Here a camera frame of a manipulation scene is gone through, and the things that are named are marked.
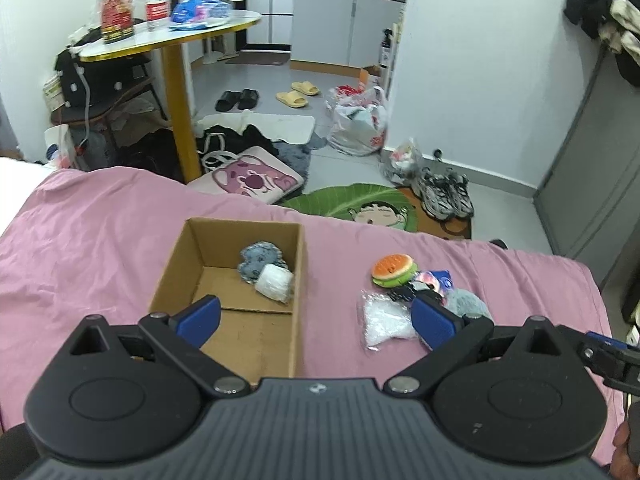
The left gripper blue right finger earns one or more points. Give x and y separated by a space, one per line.
452 343

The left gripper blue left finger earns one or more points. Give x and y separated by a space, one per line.
176 341

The fluffy light blue plush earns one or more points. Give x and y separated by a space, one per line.
462 303

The black studded soft toy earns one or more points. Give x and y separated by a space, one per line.
405 293

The clear bag white filling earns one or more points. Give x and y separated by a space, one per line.
383 320

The white soft roll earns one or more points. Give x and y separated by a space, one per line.
275 283

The right hand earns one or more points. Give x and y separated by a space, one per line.
621 466

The blue tissue packet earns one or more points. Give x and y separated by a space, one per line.
438 281

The hamburger plush toy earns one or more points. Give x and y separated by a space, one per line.
393 270

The brown cardboard box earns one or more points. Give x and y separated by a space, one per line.
257 337

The grey blue heart plush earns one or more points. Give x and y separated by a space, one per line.
255 257

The pink bed sheet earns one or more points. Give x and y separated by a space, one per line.
99 242

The grey sneaker right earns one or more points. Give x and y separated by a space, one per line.
458 189

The grey sneaker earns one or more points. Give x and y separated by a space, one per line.
433 195
458 189

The grey sneaker left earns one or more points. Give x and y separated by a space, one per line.
433 195

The green leaf cartoon rug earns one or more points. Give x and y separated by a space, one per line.
374 204

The grey wardrobe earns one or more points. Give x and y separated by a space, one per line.
589 204

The pink bear cushion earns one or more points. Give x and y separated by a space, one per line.
253 173

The small clear plastic bag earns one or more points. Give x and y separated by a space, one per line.
402 164

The black clothes pile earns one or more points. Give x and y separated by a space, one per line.
218 144

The white floor mat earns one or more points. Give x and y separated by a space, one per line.
292 129

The white red plastic bag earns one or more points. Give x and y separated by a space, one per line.
359 121

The black slipper left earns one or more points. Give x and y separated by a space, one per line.
227 101

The black slipper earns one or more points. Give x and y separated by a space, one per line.
227 101
248 99

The black slipper right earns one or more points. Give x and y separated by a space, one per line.
248 99

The yellow slipper near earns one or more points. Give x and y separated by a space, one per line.
293 99

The yellow slipper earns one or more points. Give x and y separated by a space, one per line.
305 87
293 99

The black polka dot bag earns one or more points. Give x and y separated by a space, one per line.
98 81

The yellow slipper far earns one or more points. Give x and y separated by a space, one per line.
305 87

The black spray bottle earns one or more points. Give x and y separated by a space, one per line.
386 46

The yellow round table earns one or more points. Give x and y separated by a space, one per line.
169 43

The blue white plastic pack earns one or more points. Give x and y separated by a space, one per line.
199 14

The white kitchen cabinet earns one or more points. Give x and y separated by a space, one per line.
346 33

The red snack package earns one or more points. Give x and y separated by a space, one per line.
116 20

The hanging dark clothes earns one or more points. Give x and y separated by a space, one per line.
615 23

